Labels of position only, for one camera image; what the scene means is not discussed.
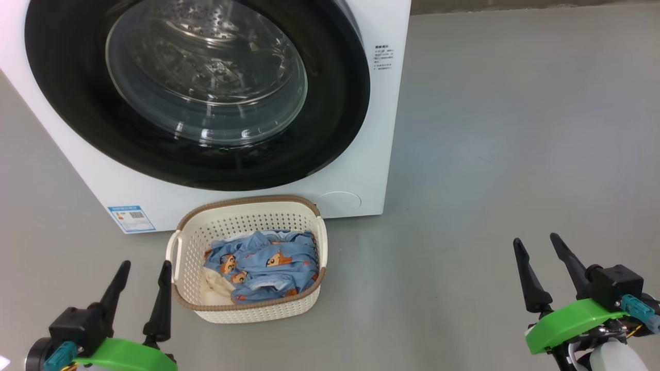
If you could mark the cream basket brown rim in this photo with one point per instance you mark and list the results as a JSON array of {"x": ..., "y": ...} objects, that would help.
[{"x": 247, "y": 216}]

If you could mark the black glass washing machine door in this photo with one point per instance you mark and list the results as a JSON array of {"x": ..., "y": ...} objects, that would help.
[{"x": 67, "y": 77}]

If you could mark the blue white energy label sticker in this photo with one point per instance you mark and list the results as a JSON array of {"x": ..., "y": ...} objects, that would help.
[{"x": 131, "y": 219}]

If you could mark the blue bear print garment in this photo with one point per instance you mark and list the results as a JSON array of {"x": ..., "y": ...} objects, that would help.
[
  {"x": 268, "y": 291},
  {"x": 258, "y": 252}
]

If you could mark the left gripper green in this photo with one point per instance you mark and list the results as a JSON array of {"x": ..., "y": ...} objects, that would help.
[{"x": 129, "y": 355}]

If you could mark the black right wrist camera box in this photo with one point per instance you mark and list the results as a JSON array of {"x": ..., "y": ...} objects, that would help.
[{"x": 616, "y": 286}]

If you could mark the white front-load washing machine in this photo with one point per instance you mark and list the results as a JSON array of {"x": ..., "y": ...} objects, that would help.
[{"x": 361, "y": 154}]

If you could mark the small printed text label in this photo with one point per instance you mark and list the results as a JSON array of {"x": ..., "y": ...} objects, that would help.
[{"x": 384, "y": 56}]

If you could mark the round white filter cover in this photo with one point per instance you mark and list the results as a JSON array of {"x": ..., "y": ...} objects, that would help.
[{"x": 337, "y": 203}]

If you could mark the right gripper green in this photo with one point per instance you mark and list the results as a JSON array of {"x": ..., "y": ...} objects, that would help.
[{"x": 572, "y": 319}]

